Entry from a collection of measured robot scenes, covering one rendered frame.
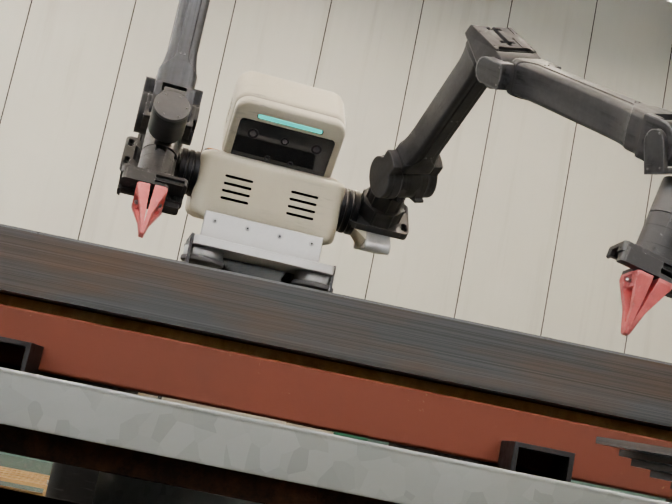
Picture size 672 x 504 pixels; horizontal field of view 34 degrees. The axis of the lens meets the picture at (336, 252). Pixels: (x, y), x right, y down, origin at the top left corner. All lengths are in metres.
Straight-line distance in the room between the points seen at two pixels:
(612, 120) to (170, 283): 0.74
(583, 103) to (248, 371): 0.76
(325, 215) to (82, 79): 9.71
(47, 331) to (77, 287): 0.04
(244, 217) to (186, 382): 1.10
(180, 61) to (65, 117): 9.76
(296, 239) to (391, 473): 1.41
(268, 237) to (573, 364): 1.10
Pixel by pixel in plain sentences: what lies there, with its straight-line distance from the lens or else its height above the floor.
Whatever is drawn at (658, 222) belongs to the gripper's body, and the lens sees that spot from 1.41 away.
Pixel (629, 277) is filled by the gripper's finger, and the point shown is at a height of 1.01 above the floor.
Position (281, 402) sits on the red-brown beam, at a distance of 0.95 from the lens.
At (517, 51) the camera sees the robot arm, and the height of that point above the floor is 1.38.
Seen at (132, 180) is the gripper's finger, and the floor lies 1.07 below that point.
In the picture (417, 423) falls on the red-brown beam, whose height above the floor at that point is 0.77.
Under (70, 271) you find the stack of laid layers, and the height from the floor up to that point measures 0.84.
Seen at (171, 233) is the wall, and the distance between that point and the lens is 11.41.
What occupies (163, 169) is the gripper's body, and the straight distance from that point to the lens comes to 1.74.
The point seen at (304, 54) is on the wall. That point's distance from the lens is 12.02.
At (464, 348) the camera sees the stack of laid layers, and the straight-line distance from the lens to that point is 0.97.
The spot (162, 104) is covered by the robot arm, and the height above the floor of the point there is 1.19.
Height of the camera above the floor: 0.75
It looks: 9 degrees up
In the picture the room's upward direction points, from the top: 11 degrees clockwise
